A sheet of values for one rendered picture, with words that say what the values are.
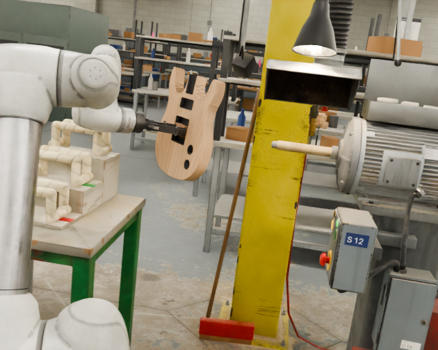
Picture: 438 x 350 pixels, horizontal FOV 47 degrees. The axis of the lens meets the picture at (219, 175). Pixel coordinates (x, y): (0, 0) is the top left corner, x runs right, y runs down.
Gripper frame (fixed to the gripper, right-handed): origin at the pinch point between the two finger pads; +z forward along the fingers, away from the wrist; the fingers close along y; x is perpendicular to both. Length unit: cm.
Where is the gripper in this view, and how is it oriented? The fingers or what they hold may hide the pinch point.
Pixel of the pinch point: (179, 130)
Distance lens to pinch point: 192.8
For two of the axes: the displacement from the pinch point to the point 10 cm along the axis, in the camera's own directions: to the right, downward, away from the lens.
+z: 8.0, 0.9, 5.9
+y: 5.6, 2.6, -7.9
